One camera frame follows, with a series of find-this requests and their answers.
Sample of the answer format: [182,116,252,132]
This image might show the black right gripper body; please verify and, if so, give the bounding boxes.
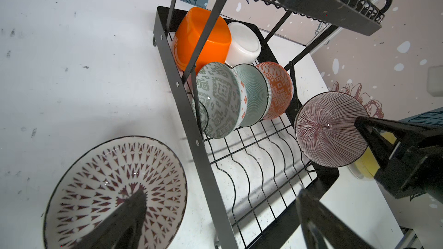
[374,145,443,202]

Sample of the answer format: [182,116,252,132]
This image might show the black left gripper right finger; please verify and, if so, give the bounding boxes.
[296,189,372,249]

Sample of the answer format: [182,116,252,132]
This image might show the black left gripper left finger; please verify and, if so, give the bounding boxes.
[74,190,147,249]

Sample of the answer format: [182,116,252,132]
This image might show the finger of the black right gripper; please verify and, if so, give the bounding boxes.
[354,116,443,145]
[359,127,399,180]

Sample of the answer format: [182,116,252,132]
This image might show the red patterned ceramic bowl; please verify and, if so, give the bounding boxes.
[256,62,294,120]

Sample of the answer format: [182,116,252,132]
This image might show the green patterned ceramic bowl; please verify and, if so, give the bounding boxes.
[196,62,248,139]

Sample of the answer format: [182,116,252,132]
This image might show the white ceramic bowl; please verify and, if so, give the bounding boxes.
[225,22,261,67]

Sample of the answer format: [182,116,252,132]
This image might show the orange plastic bowl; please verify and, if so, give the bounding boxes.
[172,7,232,72]

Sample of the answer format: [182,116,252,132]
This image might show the yellow marker cup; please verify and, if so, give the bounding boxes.
[347,147,380,181]

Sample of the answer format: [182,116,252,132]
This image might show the maroon triangle patterned bowl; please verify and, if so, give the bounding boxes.
[43,136,188,249]

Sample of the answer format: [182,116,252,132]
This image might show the black wire dish rack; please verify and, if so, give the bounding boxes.
[153,0,403,249]

